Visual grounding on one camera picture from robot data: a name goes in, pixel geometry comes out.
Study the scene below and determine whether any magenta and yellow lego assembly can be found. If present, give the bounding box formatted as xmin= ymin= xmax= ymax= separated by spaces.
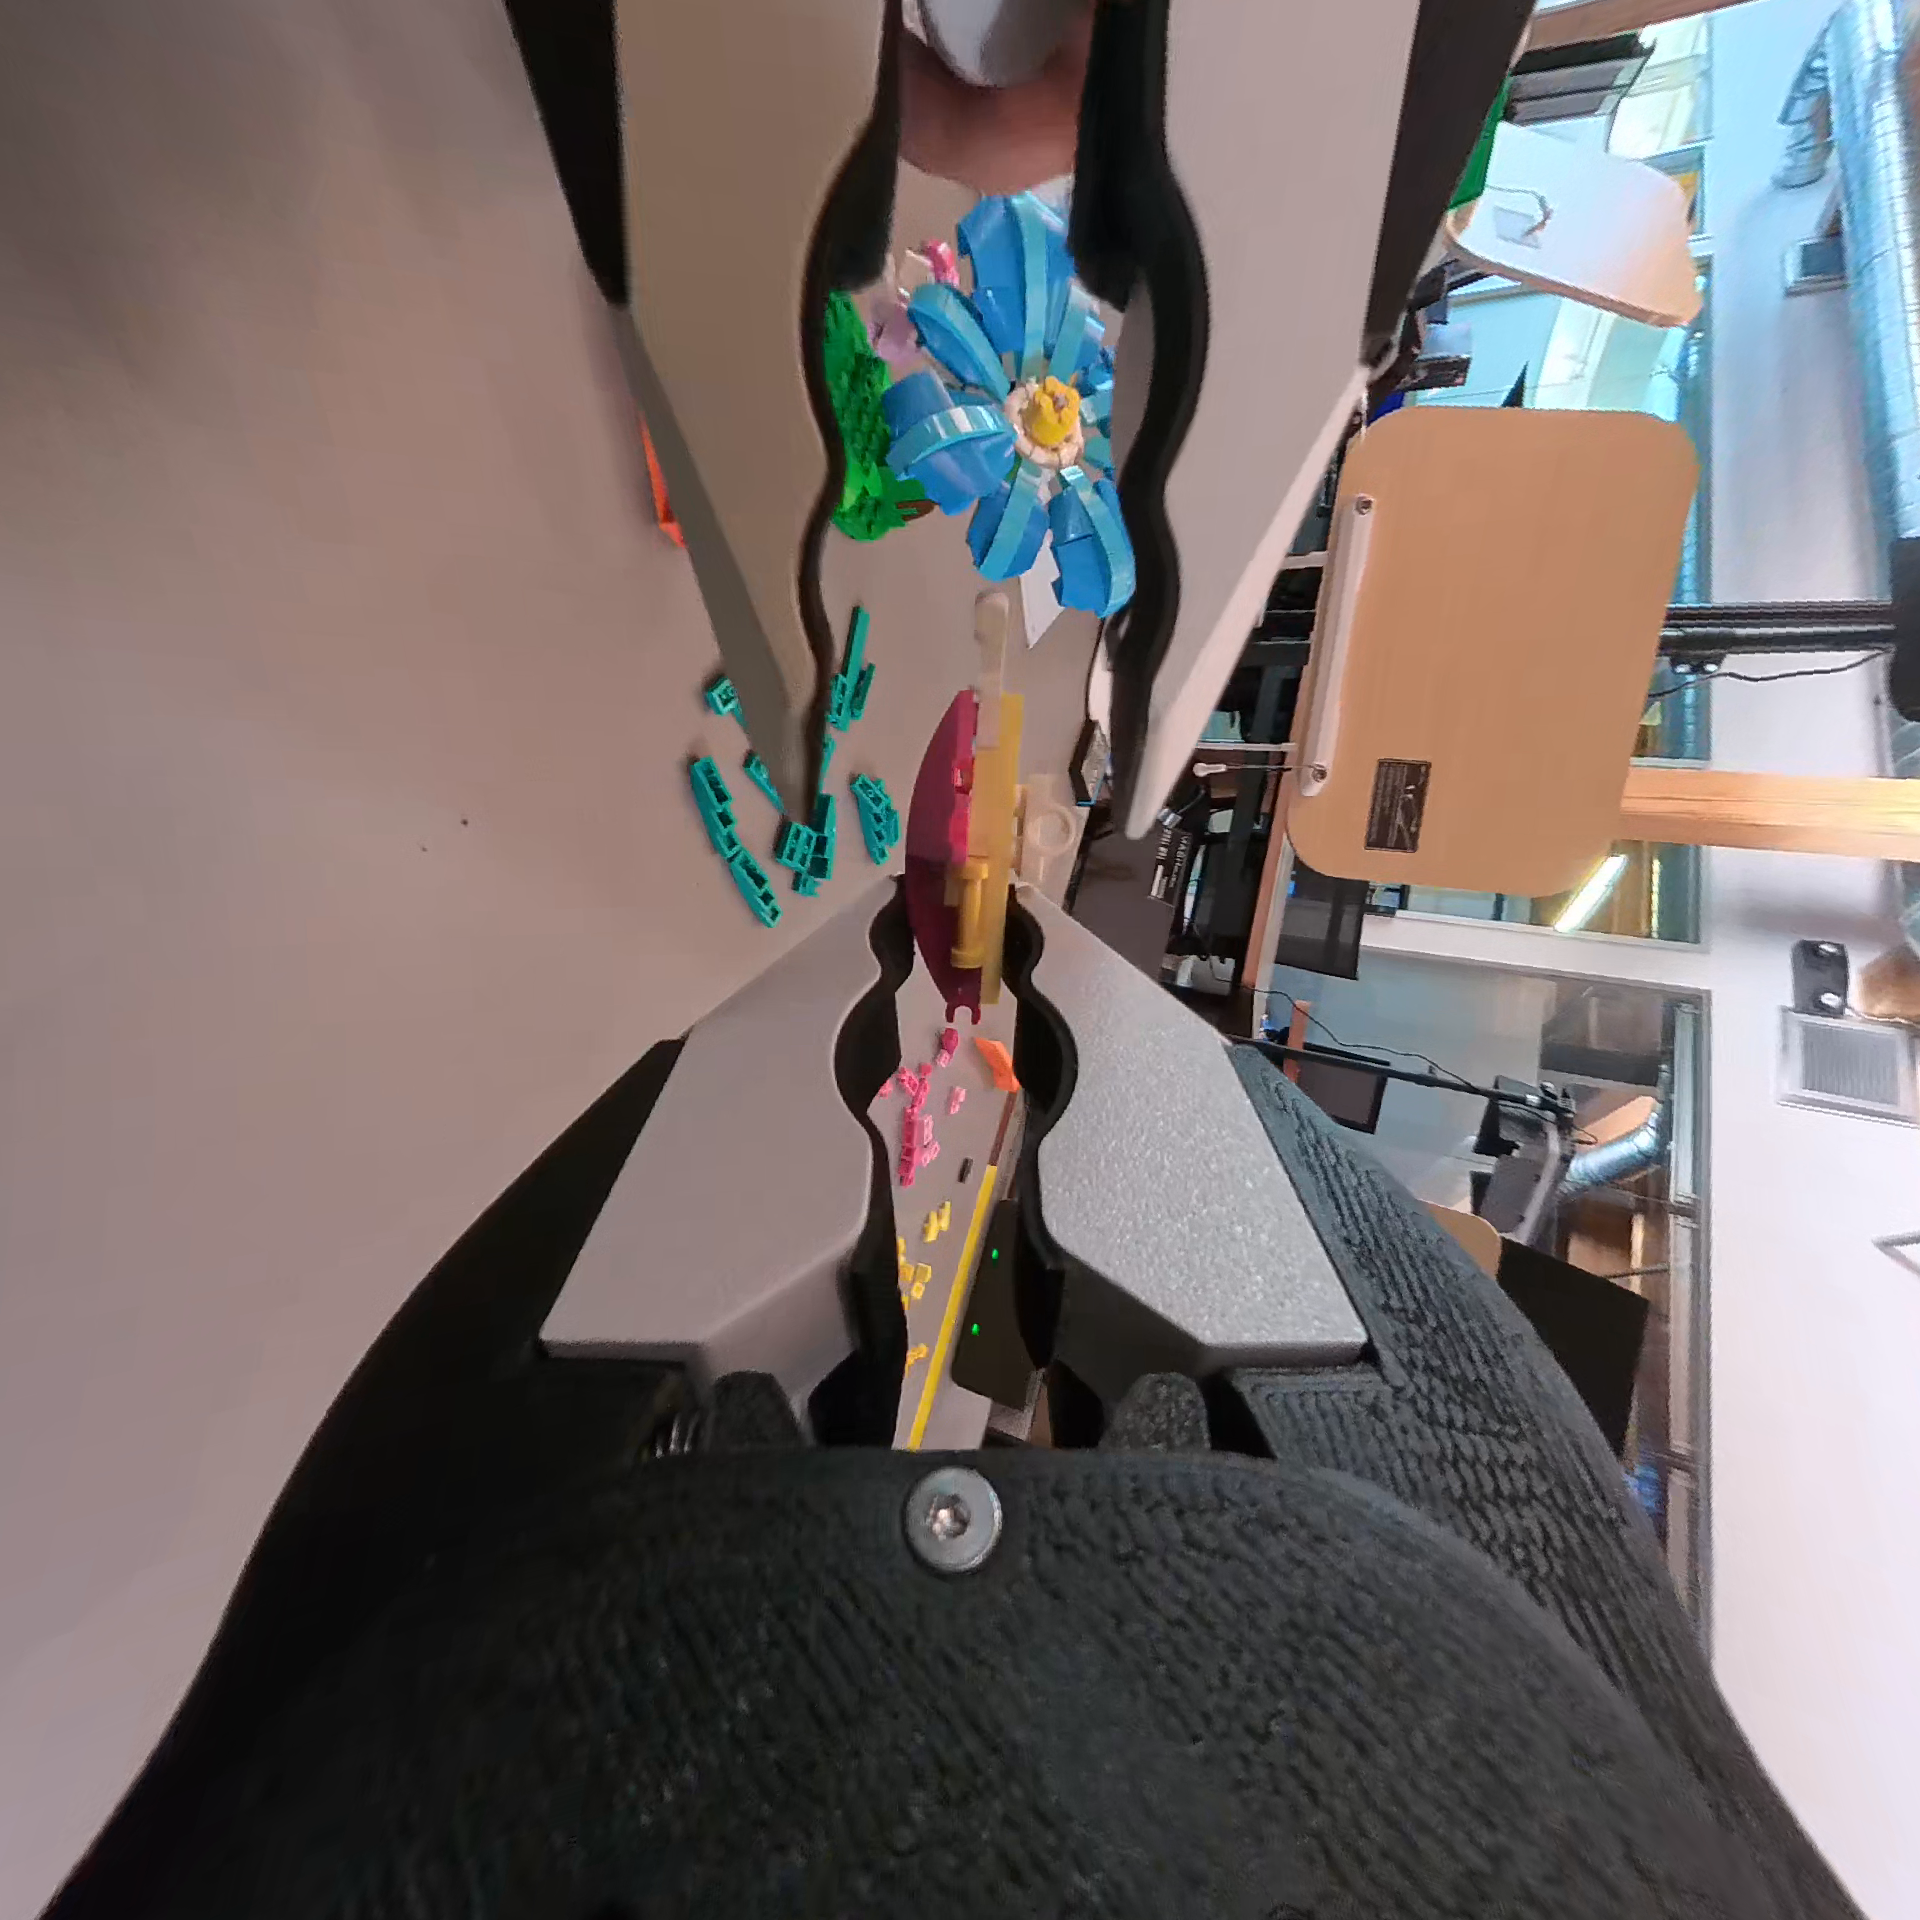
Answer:
xmin=897 ymin=591 xmax=1086 ymax=1023

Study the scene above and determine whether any yellow tape line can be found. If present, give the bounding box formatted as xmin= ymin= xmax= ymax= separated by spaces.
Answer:
xmin=904 ymin=1161 xmax=1001 ymax=1451

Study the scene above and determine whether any silver air duct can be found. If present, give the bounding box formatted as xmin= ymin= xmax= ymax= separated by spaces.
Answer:
xmin=1776 ymin=0 xmax=1920 ymax=549

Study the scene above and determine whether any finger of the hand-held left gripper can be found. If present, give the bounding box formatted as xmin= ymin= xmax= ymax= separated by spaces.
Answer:
xmin=614 ymin=0 xmax=905 ymax=788
xmin=1067 ymin=0 xmax=1432 ymax=840

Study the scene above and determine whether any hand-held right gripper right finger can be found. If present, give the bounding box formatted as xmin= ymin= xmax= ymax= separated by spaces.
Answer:
xmin=998 ymin=884 xmax=1375 ymax=1396

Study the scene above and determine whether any pile of teal lego bricks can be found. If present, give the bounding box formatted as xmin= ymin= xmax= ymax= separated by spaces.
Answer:
xmin=688 ymin=603 xmax=905 ymax=933

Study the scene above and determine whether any person's left hand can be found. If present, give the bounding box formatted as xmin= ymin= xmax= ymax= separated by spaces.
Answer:
xmin=897 ymin=52 xmax=1086 ymax=192

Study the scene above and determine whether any black box with green lights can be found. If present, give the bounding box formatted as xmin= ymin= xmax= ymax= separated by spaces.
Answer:
xmin=950 ymin=1197 xmax=1056 ymax=1408

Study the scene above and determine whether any pile of yellow lego bricks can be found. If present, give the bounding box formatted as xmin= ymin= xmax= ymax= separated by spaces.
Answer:
xmin=897 ymin=1197 xmax=954 ymax=1375

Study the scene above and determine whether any white wall vent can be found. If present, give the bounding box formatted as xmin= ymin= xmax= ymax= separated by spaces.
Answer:
xmin=1776 ymin=1005 xmax=1920 ymax=1127

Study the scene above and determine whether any wooden beam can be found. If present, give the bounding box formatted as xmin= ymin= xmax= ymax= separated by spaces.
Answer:
xmin=1617 ymin=767 xmax=1920 ymax=867

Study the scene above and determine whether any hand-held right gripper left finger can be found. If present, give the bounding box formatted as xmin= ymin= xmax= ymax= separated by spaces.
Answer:
xmin=540 ymin=873 xmax=921 ymax=1426

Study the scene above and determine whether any pile of pink lego bricks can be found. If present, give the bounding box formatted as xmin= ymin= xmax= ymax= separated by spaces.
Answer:
xmin=887 ymin=1024 xmax=969 ymax=1191

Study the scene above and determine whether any green lego foliage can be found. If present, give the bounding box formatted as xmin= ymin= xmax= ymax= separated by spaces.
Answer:
xmin=819 ymin=289 xmax=940 ymax=545

